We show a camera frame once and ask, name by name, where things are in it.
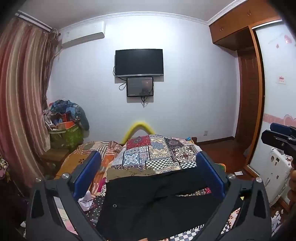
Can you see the orange brown cloth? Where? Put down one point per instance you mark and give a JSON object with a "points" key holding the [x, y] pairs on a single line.
{"points": [[71, 165]]}

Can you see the white cloth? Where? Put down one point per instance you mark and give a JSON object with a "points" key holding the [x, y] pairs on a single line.
{"points": [[85, 202]]}

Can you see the white air conditioner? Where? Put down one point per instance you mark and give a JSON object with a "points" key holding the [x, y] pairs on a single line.
{"points": [[82, 34]]}

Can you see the pile of clothes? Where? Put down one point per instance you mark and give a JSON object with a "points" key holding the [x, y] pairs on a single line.
{"points": [[67, 113]]}

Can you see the wall-mounted television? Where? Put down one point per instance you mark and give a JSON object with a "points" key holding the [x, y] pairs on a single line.
{"points": [[139, 62]]}

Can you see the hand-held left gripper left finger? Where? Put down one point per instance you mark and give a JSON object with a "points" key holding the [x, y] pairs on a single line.
{"points": [[89, 170]]}

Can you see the white paper scrap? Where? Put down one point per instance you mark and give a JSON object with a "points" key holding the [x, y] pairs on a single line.
{"points": [[238, 173]]}

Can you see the wooden stool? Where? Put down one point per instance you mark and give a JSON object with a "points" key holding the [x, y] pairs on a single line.
{"points": [[54, 156]]}

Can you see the patchwork blanket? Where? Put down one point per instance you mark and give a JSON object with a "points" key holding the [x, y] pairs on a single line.
{"points": [[159, 150]]}

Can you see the curtain rail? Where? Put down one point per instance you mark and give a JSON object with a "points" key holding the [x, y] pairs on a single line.
{"points": [[34, 22]]}

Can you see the dark dotted cloth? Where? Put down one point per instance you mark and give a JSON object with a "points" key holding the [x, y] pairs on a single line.
{"points": [[98, 208]]}

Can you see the green bag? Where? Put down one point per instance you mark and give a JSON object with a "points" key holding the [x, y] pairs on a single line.
{"points": [[68, 138]]}

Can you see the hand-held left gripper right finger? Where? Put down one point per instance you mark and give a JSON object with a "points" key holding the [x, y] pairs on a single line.
{"points": [[209, 172]]}

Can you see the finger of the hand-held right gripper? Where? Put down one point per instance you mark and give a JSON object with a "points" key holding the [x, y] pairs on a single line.
{"points": [[281, 127], [275, 138]]}

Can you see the khaki pants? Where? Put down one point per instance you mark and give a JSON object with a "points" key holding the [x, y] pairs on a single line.
{"points": [[129, 172]]}

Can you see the small wall monitor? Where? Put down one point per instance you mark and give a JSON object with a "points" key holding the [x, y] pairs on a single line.
{"points": [[140, 87]]}

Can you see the red wall sticker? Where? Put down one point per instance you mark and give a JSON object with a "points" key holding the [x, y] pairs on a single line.
{"points": [[281, 79]]}

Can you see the yellow curved headboard rail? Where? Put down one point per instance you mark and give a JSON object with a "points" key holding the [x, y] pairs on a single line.
{"points": [[136, 129]]}

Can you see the striped curtain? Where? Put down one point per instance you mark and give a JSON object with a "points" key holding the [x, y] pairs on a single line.
{"points": [[22, 104]]}

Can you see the wooden wardrobe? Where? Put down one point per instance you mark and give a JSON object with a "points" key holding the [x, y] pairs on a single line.
{"points": [[249, 69]]}

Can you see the black pants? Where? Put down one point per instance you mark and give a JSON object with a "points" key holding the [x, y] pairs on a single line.
{"points": [[150, 199]]}

